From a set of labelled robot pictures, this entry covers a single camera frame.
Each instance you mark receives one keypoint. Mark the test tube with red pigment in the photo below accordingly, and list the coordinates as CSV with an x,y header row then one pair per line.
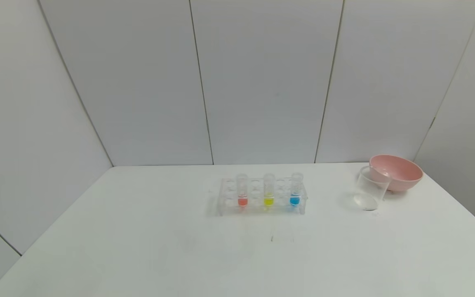
x,y
242,201

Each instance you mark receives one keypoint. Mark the pink bowl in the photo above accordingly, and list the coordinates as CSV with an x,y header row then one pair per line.
x,y
402,175

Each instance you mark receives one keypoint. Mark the test tube with blue pigment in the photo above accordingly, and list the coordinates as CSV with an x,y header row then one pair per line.
x,y
295,201

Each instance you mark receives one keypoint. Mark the test tube with yellow pigment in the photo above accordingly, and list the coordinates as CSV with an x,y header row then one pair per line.
x,y
269,201

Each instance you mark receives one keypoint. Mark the clear plastic test tube rack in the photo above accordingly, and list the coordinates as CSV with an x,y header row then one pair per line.
x,y
258,208

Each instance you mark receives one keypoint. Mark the clear plastic beaker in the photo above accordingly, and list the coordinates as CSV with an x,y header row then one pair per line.
x,y
370,194

